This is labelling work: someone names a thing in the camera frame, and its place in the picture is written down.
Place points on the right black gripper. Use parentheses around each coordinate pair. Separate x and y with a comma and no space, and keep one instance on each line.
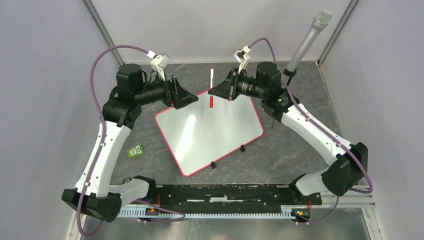
(228,88)

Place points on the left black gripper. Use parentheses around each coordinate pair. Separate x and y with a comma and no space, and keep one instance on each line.
(175,94)

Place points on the red capped whiteboard marker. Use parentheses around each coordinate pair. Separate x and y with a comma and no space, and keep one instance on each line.
(211,85)

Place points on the white board with pink rim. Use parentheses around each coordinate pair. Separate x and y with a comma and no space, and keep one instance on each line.
(208,130)

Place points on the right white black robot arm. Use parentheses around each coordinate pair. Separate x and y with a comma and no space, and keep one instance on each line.
(347,162)

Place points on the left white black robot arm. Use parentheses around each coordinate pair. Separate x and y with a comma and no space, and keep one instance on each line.
(92,194)

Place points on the black microphone tripod stand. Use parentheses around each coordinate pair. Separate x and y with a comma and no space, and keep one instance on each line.
(288,74)

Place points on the small green eraser toy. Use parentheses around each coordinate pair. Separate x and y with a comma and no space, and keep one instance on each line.
(136,151)

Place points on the silver microphone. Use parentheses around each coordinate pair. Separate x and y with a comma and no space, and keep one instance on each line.
(319,23)

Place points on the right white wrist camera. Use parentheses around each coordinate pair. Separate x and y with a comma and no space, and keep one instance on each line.
(242,56)

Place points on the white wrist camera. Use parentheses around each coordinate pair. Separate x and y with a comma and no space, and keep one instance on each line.
(159,63)
(242,56)

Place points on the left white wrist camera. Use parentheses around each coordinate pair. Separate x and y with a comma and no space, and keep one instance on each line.
(159,63)

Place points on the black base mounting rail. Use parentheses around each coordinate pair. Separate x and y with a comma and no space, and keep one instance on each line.
(229,198)

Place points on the white slotted cable duct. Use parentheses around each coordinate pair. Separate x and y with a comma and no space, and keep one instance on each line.
(141,212)

